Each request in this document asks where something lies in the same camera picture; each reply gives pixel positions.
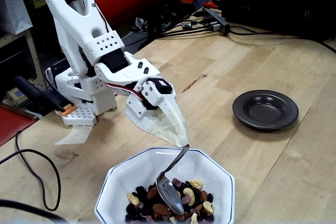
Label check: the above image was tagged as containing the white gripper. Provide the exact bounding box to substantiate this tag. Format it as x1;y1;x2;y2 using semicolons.
125;77;190;147

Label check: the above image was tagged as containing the bent metal spoon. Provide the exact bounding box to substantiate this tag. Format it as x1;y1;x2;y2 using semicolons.
155;144;190;216

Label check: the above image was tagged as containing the white octagonal bowl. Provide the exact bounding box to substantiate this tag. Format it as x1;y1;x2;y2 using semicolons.
94;147;236;224

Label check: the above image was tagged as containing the brown plate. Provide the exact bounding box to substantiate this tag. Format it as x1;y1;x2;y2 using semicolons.
232;89;299;131

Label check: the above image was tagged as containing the beige masking tape wrap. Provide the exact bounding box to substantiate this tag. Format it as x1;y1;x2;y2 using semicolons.
148;100;190;149

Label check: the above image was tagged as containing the beige tape scrap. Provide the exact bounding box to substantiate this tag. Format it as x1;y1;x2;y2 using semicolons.
54;125;93;146

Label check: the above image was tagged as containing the nuts and dried fruit pile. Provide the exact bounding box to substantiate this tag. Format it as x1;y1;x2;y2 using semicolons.
125;178;215;224

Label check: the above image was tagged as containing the black clamp with orange pad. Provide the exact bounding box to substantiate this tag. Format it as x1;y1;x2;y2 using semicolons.
13;75;79;118

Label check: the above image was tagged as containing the grey usb hub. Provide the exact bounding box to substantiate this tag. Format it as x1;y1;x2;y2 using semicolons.
201;7;232;36

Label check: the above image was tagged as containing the red alligator clip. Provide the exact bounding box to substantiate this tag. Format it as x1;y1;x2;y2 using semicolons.
202;1;221;9

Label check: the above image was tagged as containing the beige shelf unit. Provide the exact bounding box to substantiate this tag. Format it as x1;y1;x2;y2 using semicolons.
0;28;44;106

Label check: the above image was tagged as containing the beige device blue screen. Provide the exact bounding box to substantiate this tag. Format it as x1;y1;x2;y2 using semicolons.
5;88;27;104

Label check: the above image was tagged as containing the red flat panel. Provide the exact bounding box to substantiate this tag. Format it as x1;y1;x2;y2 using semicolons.
0;102;39;148

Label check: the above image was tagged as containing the yellow green box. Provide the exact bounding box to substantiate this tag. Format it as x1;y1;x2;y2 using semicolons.
28;0;47;9

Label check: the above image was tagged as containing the white paper bag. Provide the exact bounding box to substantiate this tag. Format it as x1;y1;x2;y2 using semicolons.
0;0;34;36

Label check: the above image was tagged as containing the large black case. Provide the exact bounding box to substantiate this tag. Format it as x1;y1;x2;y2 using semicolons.
219;0;336;41

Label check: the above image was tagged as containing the black usb cable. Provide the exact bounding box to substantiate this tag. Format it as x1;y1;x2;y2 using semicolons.
161;16;214;37

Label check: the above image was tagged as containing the thin black cable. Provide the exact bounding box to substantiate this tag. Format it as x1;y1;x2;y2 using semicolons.
0;130;61;212

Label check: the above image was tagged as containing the black hub cable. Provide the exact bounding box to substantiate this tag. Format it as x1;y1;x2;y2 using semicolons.
227;25;336;53

